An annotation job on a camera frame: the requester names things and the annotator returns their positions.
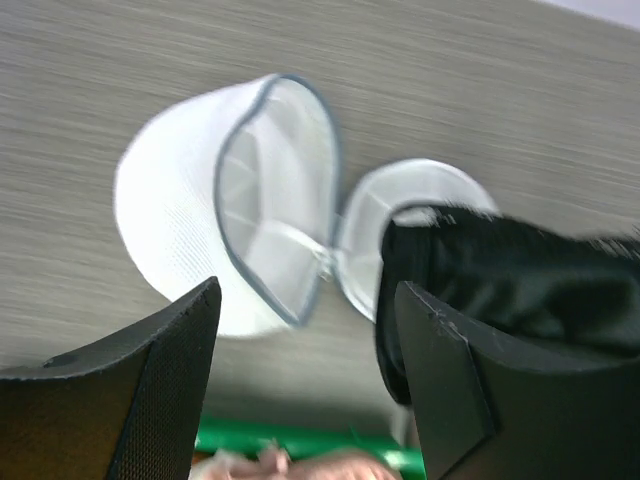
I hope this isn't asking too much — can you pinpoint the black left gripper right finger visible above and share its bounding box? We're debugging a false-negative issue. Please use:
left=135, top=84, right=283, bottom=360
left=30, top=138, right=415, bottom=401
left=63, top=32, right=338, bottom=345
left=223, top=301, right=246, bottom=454
left=395, top=282, right=639, bottom=479

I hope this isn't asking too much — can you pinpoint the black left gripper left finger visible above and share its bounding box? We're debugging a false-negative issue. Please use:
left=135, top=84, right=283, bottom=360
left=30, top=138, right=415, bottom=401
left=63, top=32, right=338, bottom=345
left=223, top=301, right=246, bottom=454
left=1, top=277, right=221, bottom=479

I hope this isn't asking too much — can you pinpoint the black lace bra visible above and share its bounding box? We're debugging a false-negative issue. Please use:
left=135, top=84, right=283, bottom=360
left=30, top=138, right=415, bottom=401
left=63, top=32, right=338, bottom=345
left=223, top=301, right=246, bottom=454
left=375, top=205, right=639, bottom=406

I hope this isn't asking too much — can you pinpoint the white mesh laundry bag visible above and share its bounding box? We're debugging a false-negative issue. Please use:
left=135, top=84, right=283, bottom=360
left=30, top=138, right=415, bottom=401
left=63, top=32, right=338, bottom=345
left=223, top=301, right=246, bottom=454
left=114, top=74, right=497, bottom=338

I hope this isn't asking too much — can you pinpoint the pink satin bra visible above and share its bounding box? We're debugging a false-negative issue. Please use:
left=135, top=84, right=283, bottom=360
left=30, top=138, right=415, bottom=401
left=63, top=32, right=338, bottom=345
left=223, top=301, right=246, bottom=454
left=188, top=443, right=402, bottom=480

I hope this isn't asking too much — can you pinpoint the green plastic tray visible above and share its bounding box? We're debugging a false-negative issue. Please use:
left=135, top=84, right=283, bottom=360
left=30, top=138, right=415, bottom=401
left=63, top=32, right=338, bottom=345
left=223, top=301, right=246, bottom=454
left=194, top=416, right=427, bottom=479

